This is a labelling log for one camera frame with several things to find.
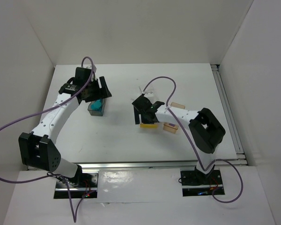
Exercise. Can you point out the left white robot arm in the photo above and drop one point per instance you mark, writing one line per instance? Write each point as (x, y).
(38, 149)

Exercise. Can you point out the aluminium rail front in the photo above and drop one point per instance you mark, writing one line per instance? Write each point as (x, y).
(126, 165)

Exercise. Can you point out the grey translucent container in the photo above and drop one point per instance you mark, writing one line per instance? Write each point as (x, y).
(97, 113)

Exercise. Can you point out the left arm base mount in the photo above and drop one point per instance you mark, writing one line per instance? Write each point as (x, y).
(87, 187)

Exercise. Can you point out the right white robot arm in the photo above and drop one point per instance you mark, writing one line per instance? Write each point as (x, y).
(202, 128)

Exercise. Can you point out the yellow lego plate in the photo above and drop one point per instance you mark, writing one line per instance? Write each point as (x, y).
(149, 126)

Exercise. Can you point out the clear plastic container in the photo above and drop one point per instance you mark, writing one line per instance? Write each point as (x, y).
(149, 92)

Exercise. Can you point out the large teal lego brick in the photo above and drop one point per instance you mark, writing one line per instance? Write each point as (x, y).
(96, 105)

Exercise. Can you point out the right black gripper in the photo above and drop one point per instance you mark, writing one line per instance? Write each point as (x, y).
(142, 110)

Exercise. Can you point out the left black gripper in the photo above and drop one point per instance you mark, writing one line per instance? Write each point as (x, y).
(98, 90)

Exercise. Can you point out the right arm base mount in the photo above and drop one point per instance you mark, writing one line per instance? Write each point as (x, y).
(196, 184)

